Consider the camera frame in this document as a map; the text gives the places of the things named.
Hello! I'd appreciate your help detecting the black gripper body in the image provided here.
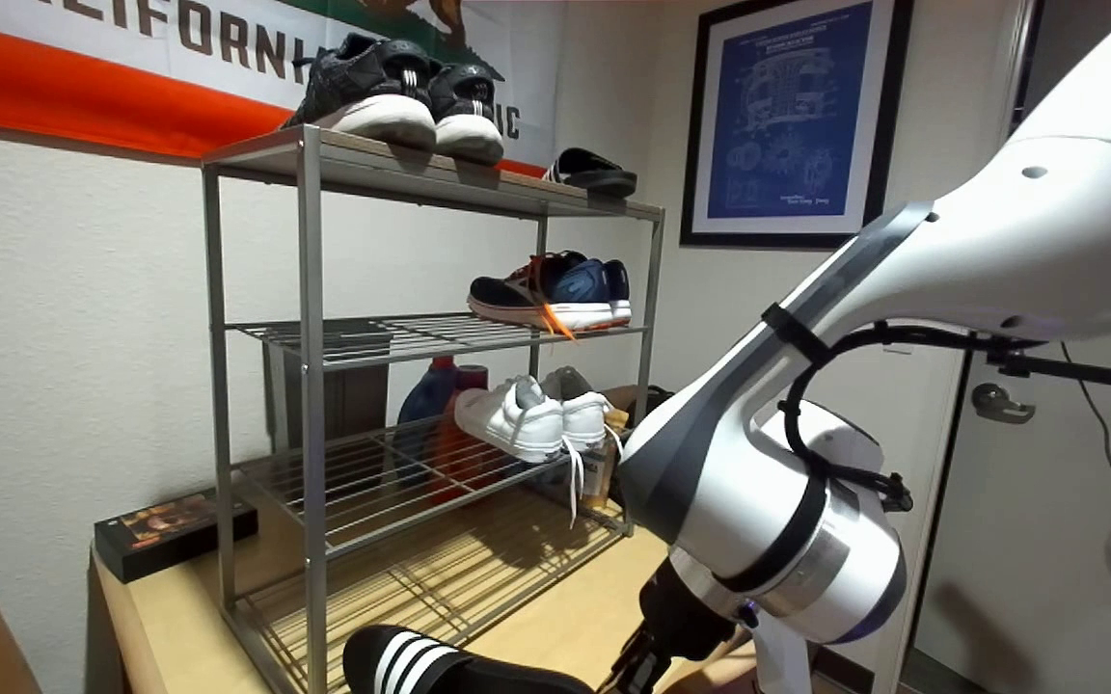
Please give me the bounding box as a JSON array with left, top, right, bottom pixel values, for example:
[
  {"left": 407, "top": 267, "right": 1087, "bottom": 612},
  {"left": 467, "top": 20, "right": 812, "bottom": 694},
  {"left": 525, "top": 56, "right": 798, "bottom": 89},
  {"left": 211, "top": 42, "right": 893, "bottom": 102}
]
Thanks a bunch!
[{"left": 602, "top": 558, "right": 743, "bottom": 694}]

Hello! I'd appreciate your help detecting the black slide with white stripes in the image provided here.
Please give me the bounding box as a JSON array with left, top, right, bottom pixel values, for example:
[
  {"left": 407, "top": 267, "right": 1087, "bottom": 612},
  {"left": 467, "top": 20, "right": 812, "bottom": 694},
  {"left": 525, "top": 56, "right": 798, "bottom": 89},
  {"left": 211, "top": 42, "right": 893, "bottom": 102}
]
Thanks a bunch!
[{"left": 340, "top": 621, "right": 602, "bottom": 694}]

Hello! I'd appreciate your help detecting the plain black slide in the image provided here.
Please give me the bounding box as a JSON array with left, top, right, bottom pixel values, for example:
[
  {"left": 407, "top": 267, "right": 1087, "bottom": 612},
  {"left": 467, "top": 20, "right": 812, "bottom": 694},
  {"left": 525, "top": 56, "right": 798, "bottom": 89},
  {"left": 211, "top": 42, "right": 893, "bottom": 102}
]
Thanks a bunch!
[{"left": 548, "top": 144, "right": 644, "bottom": 206}]

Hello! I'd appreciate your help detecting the navy blue sneaker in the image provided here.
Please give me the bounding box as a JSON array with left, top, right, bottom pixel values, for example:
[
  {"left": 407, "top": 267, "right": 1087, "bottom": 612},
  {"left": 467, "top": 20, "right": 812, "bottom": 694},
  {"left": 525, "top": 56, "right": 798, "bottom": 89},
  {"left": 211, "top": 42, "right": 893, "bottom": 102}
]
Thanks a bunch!
[
  {"left": 462, "top": 250, "right": 587, "bottom": 344},
  {"left": 542, "top": 250, "right": 638, "bottom": 332}
]

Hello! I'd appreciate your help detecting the blue red sneaker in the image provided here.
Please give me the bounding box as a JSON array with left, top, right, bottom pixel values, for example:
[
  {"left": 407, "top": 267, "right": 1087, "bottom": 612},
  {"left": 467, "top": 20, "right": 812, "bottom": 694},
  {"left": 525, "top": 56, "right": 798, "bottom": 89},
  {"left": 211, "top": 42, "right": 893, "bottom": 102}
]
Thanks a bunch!
[{"left": 394, "top": 351, "right": 494, "bottom": 434}]

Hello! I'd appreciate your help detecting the white door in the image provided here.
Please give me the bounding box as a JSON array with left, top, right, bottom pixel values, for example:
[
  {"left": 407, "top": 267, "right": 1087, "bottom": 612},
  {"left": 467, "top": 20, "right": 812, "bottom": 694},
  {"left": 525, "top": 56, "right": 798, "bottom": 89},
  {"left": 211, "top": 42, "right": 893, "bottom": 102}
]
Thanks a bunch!
[{"left": 894, "top": 313, "right": 1111, "bottom": 694}]

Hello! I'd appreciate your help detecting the grey storage bin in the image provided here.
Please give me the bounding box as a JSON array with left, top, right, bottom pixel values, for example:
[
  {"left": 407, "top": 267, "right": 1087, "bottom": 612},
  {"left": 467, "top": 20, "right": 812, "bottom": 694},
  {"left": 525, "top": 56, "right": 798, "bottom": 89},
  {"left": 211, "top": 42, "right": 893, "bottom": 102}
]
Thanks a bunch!
[{"left": 255, "top": 322, "right": 397, "bottom": 454}]

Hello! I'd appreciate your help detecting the grey metal shoe rack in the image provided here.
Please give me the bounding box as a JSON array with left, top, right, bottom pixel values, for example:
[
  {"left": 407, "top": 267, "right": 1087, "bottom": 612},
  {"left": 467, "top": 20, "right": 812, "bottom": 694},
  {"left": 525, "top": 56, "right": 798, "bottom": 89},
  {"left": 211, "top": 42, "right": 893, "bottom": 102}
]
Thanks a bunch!
[{"left": 201, "top": 120, "right": 668, "bottom": 694}]

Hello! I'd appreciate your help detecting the framed blue poster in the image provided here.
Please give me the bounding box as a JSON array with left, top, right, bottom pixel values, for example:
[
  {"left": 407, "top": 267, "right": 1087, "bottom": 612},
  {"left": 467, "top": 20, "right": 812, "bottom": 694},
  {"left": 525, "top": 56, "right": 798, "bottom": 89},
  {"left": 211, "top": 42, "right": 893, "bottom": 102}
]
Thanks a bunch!
[{"left": 674, "top": 0, "right": 917, "bottom": 250}]

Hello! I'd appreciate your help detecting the dark patterned box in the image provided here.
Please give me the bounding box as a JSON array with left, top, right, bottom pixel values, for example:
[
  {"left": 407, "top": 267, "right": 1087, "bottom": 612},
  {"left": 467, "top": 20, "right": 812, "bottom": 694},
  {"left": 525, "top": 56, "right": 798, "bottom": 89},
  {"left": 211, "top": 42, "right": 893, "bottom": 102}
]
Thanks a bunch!
[{"left": 89, "top": 485, "right": 263, "bottom": 585}]

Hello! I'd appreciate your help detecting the black sneaker with white sole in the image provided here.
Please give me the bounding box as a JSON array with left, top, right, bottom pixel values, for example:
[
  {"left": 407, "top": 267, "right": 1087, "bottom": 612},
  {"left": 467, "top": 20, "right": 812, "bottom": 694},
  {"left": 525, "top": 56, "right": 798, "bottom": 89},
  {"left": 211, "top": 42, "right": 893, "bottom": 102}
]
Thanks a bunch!
[
  {"left": 287, "top": 33, "right": 442, "bottom": 153},
  {"left": 420, "top": 60, "right": 510, "bottom": 166}
]

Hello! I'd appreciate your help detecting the California Republic flag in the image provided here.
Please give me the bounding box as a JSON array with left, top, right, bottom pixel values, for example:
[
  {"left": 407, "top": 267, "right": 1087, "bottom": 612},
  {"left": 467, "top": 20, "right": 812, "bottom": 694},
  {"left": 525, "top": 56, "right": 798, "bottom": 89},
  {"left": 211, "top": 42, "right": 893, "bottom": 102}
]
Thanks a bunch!
[{"left": 0, "top": 0, "right": 572, "bottom": 184}]

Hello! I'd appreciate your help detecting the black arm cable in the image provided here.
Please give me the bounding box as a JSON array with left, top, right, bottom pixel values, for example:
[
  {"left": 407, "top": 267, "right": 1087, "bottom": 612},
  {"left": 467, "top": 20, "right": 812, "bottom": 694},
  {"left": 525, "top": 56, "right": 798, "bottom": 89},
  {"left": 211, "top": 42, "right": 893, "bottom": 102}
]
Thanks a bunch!
[{"left": 757, "top": 303, "right": 1010, "bottom": 518}]

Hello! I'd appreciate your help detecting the silver door handle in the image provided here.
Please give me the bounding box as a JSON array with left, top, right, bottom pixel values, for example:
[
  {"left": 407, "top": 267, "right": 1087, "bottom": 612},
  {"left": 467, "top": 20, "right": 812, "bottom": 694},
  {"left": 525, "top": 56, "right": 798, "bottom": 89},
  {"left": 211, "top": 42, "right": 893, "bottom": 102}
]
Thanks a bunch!
[{"left": 970, "top": 380, "right": 1042, "bottom": 427}]

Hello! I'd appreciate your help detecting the thin black hanging cable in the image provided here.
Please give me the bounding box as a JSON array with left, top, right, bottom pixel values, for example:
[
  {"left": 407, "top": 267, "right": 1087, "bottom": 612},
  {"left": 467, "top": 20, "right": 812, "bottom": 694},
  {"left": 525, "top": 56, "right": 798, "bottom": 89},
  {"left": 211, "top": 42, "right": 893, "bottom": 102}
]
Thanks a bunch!
[{"left": 1056, "top": 341, "right": 1111, "bottom": 520}]

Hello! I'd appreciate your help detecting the black camera mount rod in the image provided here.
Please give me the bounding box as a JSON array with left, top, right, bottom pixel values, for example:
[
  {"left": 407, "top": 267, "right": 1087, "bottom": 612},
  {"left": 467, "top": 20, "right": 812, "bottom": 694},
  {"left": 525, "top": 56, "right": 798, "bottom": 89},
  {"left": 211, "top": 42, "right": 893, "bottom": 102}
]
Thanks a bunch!
[{"left": 980, "top": 332, "right": 1111, "bottom": 403}]

